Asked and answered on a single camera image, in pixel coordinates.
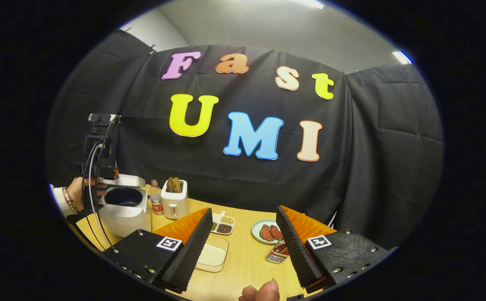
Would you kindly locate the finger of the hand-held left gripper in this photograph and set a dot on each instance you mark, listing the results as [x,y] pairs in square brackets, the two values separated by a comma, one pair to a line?
[108,172]

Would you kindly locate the pale green plate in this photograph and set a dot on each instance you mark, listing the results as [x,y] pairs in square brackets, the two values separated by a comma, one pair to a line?
[256,230]

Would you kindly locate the clear rice container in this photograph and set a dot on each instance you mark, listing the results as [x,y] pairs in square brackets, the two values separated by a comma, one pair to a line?
[213,255]

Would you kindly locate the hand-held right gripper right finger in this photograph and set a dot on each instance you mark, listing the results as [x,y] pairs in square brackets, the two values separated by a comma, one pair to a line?
[297,251]

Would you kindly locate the white divided grain dish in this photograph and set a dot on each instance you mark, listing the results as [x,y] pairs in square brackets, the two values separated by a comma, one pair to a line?
[225,228]

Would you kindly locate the red meat piece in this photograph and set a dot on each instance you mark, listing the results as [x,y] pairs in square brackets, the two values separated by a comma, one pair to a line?
[265,232]
[276,232]

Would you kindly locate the brown wooden spoon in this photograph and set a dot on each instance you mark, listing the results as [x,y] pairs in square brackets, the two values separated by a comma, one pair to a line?
[282,249]

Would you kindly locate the black backdrop cloth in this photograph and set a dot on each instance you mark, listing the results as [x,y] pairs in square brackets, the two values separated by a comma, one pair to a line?
[351,167]

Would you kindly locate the brown toast slice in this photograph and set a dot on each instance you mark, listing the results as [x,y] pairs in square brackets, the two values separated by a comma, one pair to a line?
[169,184]
[177,184]

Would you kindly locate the ceiling light panel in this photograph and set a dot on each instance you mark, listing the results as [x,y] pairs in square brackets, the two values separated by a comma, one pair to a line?
[402,57]

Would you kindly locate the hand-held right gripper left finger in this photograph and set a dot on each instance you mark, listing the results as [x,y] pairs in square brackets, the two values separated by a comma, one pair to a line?
[190,255]

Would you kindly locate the clear plastic bottle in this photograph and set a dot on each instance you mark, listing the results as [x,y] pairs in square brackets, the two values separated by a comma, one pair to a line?
[156,205]

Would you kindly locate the white rice cooker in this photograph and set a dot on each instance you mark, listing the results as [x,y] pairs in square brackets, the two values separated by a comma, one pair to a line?
[125,217]

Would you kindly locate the white toaster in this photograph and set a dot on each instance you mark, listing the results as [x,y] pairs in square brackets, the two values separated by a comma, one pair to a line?
[175,205]

